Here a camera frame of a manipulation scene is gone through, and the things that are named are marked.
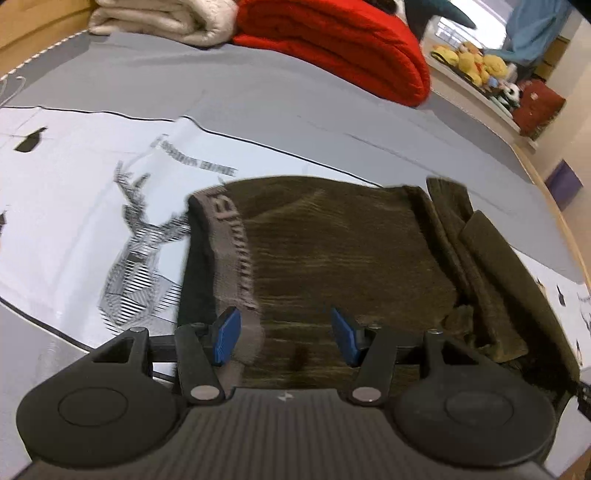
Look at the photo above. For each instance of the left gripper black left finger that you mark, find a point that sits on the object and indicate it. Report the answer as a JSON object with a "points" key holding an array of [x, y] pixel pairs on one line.
{"points": [[126, 397]]}

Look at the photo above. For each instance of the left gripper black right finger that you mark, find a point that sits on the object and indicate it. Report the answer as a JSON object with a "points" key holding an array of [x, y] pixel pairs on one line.
{"points": [[448, 401]]}

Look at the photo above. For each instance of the dark olive corduroy pants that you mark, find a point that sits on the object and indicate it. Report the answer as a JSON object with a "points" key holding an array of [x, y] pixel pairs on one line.
{"points": [[286, 251]]}

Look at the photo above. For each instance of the grey white printed bed sheet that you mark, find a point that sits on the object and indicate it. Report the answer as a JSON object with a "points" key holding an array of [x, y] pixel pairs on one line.
{"points": [[189, 118]]}

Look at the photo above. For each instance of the dark red patterned cushion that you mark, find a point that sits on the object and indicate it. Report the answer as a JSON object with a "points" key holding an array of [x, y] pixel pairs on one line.
{"points": [[539, 106]]}

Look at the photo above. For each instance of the panda plush toy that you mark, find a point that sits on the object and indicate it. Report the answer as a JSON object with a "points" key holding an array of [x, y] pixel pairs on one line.
{"points": [[509, 95]]}

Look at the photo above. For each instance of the yellow plush bear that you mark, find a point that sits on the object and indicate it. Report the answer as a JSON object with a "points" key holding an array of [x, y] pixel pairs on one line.
{"points": [[482, 71]]}

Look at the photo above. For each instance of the red folded blanket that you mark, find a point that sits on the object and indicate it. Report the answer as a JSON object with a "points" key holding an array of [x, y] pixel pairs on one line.
{"points": [[350, 39]]}

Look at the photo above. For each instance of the blue curtain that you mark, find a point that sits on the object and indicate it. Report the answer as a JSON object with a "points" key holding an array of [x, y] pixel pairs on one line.
{"points": [[531, 28]]}

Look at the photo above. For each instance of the cream folded blanket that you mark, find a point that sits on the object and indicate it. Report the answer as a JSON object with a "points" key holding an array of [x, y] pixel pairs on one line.
{"points": [[198, 23]]}

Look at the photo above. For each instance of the blue plush shark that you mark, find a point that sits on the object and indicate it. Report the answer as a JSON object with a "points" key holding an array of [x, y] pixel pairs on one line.
{"points": [[419, 14]]}

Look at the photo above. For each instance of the purple box by wall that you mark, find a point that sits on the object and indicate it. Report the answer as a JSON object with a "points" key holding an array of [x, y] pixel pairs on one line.
{"points": [[563, 184]]}

